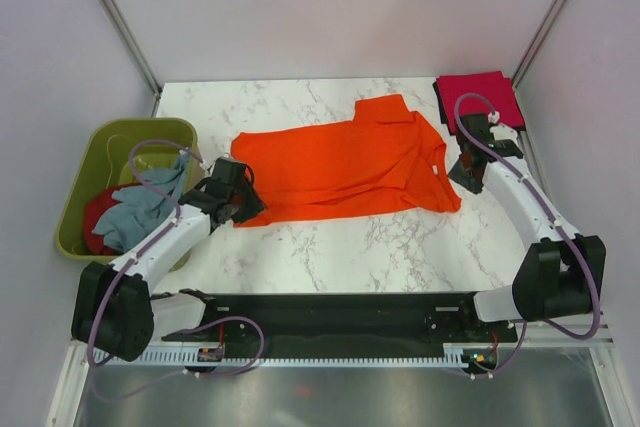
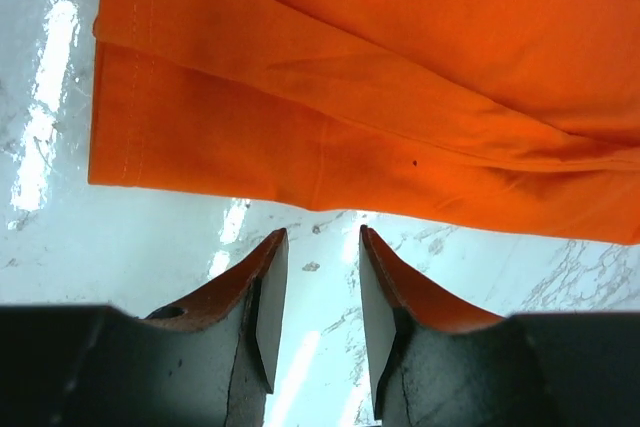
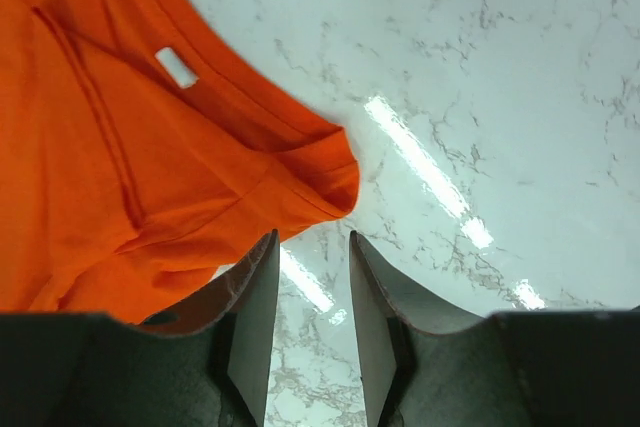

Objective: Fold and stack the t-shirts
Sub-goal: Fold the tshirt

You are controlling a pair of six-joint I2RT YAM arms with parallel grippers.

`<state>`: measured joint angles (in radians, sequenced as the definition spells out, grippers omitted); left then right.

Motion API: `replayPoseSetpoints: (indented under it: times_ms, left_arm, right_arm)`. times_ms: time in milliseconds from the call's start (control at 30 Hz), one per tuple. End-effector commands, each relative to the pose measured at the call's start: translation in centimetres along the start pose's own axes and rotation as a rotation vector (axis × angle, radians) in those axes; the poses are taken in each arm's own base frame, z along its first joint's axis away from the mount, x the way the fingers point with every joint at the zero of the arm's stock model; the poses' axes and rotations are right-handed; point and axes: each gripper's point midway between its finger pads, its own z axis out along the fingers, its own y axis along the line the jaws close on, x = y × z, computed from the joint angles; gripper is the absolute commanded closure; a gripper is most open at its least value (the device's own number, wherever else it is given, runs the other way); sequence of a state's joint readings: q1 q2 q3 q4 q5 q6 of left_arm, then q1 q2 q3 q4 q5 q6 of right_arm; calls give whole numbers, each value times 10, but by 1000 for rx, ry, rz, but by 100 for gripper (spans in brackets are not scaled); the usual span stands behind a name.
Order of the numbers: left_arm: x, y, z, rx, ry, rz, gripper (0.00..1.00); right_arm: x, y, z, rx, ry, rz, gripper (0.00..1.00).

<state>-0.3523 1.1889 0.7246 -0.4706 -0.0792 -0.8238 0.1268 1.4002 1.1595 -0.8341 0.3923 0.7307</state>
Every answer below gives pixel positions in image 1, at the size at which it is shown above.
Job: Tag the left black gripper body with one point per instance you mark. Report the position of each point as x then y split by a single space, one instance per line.
245 187

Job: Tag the orange t shirt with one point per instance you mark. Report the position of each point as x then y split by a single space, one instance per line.
386 159

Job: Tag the light blue t shirt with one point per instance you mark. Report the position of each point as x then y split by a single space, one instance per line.
140 210

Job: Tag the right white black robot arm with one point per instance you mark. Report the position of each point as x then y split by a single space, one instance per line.
562 271

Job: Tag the white slotted cable duct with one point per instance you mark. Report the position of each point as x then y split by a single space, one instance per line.
206 355

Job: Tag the right aluminium frame post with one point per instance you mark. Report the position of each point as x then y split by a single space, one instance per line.
538 40

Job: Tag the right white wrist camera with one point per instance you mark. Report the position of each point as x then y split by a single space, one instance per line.
504 138

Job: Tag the olive green plastic bin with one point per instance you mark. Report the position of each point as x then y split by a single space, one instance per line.
105 165

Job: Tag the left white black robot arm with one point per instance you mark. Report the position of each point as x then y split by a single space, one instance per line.
116 309

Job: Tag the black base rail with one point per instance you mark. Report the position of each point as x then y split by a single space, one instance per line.
347 325

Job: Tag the aluminium frame post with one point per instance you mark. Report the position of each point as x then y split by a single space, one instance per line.
132 46
538 40

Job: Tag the left aluminium frame post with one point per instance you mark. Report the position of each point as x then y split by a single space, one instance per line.
132 46

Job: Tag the dark red t shirt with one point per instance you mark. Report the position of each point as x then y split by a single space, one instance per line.
93 211

